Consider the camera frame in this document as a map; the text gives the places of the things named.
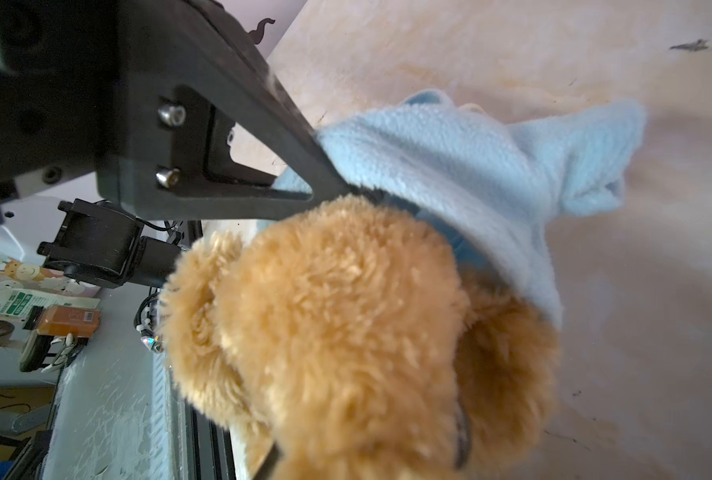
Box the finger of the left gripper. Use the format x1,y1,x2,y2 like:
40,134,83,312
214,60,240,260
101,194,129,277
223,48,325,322
112,1,351,220

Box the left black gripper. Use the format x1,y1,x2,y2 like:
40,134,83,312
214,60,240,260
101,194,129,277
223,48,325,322
0,0,171,226

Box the brown plush teddy bear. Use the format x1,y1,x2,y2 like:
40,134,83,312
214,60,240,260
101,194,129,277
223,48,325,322
160,196,560,479

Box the light blue bear hoodie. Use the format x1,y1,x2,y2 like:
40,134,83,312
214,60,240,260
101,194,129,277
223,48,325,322
256,88,648,331

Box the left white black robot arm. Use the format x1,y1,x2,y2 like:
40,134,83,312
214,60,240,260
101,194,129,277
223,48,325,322
0,1,351,288

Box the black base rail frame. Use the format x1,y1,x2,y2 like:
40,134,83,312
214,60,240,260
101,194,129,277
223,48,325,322
148,355,237,479

